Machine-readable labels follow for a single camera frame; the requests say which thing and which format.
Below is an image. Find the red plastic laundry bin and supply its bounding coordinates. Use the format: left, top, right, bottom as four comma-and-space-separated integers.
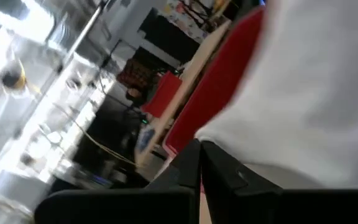
162, 6, 266, 156

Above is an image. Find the red box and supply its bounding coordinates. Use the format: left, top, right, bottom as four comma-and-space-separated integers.
140, 70, 183, 119

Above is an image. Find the black ceiling dome camera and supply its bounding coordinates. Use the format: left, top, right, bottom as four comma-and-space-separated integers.
0, 62, 27, 93

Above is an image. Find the yellow cable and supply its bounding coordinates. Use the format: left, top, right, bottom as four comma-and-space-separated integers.
53, 102, 138, 166

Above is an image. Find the brown patterned cloth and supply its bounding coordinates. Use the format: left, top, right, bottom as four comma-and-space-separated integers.
116, 58, 157, 91

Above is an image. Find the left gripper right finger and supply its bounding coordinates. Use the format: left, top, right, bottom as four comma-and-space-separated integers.
201, 140, 358, 224

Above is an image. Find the white smooth cloth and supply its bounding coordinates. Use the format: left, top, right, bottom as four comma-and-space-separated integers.
194, 0, 358, 190

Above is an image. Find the black partition panel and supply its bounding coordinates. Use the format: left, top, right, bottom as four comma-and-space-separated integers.
137, 7, 201, 65

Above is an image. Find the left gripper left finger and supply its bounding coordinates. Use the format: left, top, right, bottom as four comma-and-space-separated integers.
34, 138, 202, 224

